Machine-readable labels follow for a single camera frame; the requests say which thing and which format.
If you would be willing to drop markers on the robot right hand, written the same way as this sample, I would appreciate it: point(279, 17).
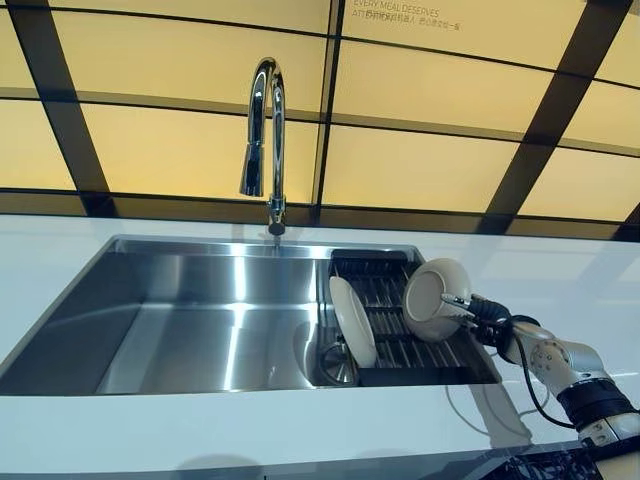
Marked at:
point(492, 320)

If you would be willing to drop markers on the deep cream plate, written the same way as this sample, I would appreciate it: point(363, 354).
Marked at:
point(425, 300)

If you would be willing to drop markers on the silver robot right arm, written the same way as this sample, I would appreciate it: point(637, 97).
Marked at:
point(565, 360)

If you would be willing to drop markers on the black sink drying rack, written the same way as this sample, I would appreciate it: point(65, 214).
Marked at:
point(415, 355)

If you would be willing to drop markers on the steel sink drain strainer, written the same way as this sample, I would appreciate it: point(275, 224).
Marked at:
point(337, 365)

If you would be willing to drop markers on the white cabinet door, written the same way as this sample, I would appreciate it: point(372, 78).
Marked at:
point(375, 472)

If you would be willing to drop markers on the chrome gooseneck kitchen faucet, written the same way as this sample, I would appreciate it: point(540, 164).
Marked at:
point(277, 140)

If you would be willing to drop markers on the stainless steel sink basin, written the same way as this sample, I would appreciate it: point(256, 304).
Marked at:
point(200, 325)

